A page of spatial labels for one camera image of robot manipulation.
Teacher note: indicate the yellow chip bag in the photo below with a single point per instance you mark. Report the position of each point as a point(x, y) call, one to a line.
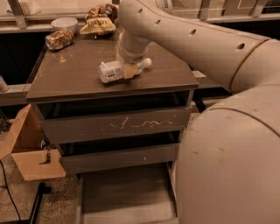
point(98, 26)

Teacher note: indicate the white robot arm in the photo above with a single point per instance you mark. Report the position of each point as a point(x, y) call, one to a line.
point(228, 163)

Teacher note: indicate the grey bottom drawer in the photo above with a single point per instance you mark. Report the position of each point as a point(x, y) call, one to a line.
point(133, 195)

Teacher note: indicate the open cardboard box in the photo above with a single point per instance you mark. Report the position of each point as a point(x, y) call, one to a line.
point(23, 142)

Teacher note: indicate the black stand leg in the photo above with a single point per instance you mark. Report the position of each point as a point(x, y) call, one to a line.
point(42, 190)

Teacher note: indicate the grey drawer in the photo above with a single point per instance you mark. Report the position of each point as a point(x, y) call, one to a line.
point(127, 116)
point(133, 195)
point(106, 154)

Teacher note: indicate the blue plastic bottle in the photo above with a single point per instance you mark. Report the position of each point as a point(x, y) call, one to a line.
point(113, 71)

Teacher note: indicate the grey middle drawer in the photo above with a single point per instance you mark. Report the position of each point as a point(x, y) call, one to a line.
point(106, 154)

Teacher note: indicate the white bowl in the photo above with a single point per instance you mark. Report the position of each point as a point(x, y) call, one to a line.
point(65, 23)

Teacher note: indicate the grey drawer cabinet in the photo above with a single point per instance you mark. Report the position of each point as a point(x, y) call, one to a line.
point(71, 75)

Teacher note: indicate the crushed soda can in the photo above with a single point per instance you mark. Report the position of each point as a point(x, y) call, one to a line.
point(59, 39)

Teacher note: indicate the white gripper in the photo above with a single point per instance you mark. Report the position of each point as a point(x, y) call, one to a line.
point(130, 55)

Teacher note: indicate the grey top drawer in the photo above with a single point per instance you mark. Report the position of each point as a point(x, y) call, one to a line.
point(127, 116)

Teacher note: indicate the brown snack bag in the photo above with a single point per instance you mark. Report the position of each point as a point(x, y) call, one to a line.
point(104, 10)

